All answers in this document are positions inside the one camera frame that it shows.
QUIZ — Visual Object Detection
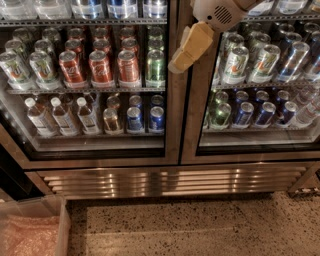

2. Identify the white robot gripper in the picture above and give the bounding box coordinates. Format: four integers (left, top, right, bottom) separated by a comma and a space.
168, 0, 263, 74

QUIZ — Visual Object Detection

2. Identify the glass fridge door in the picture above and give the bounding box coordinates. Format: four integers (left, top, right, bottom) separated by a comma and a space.
182, 0, 320, 164
1, 0, 192, 170

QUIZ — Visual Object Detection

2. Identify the right door left 7up can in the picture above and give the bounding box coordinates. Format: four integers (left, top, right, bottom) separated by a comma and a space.
222, 46, 249, 85

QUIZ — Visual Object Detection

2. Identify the door 7up can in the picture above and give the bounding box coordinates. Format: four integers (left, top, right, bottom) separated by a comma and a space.
222, 46, 249, 85
247, 44, 281, 84

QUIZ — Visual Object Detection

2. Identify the right door green can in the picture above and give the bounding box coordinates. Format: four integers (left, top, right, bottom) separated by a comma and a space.
209, 103, 232, 130

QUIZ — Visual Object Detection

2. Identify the right door blue can left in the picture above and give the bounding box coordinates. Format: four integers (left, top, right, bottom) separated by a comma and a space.
232, 102, 254, 128

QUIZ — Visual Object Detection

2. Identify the right door blue can middle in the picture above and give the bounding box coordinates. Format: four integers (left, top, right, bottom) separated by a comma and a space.
253, 101, 276, 128

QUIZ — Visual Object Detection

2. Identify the right door silver blue can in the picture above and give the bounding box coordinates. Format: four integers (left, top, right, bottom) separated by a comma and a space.
275, 41, 310, 83

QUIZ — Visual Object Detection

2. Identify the right door water bottle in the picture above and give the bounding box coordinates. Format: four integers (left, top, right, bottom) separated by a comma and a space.
293, 97, 320, 128

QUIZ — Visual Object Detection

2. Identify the steel fridge vent grille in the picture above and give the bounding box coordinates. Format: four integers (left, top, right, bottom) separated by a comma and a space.
27, 161, 316, 200

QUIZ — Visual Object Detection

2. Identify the front green soda can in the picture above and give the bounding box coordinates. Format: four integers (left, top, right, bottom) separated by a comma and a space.
145, 50, 165, 88

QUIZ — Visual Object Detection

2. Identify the front middle red cola can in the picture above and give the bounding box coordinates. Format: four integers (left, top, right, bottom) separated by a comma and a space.
89, 50, 115, 88

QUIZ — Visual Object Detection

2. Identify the red cola can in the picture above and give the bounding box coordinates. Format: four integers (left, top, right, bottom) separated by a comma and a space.
59, 51, 88, 89
89, 50, 115, 88

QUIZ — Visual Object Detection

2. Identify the gold drink can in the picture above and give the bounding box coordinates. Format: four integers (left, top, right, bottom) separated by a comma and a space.
103, 108, 124, 135

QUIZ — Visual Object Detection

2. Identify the front left red cola can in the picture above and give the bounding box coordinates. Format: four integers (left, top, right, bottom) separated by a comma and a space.
59, 51, 88, 89

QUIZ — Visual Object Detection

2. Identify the middle water bottle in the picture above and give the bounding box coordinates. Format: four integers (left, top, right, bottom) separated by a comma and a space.
51, 97, 80, 136

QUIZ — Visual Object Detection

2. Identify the left water bottle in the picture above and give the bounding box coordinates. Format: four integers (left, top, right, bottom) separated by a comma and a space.
25, 97, 58, 137

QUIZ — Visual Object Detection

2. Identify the front left 7up can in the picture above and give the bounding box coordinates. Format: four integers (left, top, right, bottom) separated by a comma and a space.
0, 52, 35, 91

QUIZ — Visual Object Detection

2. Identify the clear plastic bin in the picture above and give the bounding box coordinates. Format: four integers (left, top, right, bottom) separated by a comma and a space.
0, 196, 71, 256

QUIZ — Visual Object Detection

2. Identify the pink bubble wrap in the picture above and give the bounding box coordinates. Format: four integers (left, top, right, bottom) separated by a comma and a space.
0, 215, 59, 256

